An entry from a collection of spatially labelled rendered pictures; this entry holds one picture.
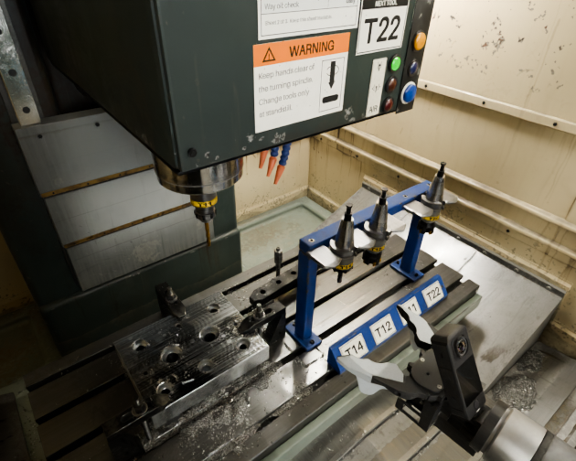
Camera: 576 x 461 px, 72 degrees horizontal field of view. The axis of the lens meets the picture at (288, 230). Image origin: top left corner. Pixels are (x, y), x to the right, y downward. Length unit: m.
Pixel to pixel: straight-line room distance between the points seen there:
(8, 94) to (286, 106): 0.70
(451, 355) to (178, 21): 0.47
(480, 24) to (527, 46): 0.16
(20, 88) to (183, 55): 0.67
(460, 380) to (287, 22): 0.48
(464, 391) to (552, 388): 1.01
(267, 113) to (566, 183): 1.07
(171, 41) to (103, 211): 0.83
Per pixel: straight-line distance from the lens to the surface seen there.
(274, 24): 0.52
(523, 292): 1.57
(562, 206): 1.46
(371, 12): 0.62
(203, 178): 0.68
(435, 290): 1.27
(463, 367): 0.56
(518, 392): 1.51
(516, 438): 0.58
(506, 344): 1.48
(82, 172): 1.16
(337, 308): 1.20
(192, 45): 0.47
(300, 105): 0.57
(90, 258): 1.31
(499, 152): 1.49
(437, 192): 1.10
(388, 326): 1.14
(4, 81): 1.08
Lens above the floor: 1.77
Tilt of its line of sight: 36 degrees down
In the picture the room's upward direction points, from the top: 2 degrees clockwise
